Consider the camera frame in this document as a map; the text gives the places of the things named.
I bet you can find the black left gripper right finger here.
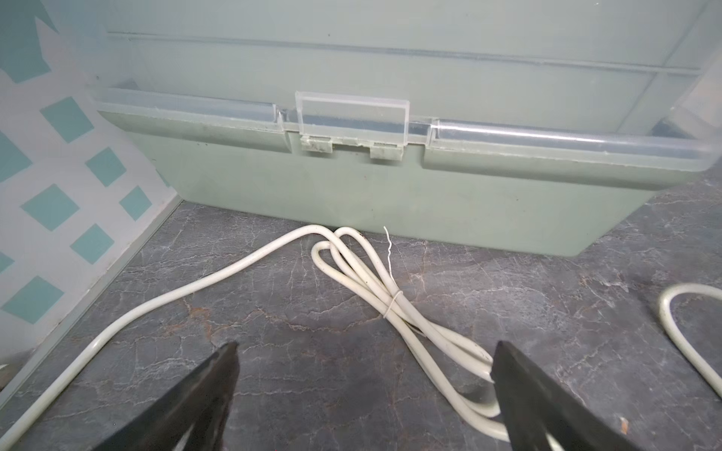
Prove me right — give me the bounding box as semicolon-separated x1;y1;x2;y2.
491;341;638;450

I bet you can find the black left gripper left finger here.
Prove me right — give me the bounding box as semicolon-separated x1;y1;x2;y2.
96;341;240;450

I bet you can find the green plastic storage box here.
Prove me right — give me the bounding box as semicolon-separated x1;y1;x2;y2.
88;1;721;257

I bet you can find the white power cable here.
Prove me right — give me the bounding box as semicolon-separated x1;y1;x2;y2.
0;224;722;451

